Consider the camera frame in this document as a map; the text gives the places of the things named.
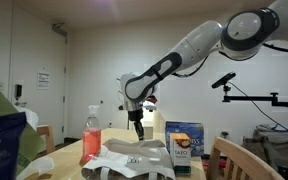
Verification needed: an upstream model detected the black door lock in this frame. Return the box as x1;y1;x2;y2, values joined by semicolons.
15;84;23;100

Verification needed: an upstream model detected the blue Swiss Miss box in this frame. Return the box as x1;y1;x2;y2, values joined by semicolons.
164;120;205;158

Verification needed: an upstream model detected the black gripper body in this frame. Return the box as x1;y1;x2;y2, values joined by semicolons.
127;109;144;126

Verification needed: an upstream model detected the grey door closer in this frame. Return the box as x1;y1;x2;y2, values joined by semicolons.
52;22;68;38

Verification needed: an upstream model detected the spray bottle with pink liquid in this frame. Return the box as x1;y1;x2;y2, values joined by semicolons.
82;105;102;158

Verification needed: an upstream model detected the black camera on mount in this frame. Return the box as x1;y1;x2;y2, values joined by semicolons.
211;71;237;89

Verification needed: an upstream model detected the thin black camera cable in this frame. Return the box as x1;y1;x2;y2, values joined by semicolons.
228;81;288;138

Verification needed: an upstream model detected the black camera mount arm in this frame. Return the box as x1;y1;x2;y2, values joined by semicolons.
222;84;288;108

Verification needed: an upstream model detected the white door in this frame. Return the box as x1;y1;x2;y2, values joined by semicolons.
10;33;67;144

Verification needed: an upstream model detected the dark blue chip bag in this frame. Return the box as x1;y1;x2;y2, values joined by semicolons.
0;111;28;180

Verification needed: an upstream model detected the paper notice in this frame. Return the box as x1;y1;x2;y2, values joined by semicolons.
37;70;51;90

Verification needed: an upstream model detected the wooden chair back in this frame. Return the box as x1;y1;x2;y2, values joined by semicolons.
206;135;285;180

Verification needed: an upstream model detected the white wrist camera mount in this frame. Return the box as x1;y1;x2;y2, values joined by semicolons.
118;99;159;112

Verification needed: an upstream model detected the white printed tote bag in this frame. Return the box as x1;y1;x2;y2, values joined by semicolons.
81;137;177;180

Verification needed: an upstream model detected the orange Tazo tea box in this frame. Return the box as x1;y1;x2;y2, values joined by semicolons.
169;132;192;177

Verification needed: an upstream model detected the grey covered furniture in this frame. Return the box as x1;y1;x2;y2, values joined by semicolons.
242;123;288;180

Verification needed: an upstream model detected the wooden slat chair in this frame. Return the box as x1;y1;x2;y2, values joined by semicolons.
36;124;57;155

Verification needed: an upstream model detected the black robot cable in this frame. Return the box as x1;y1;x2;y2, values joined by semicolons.
170;42;288;79

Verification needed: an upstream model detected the beige cardboard carton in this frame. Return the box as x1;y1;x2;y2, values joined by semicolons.
143;111;167;140

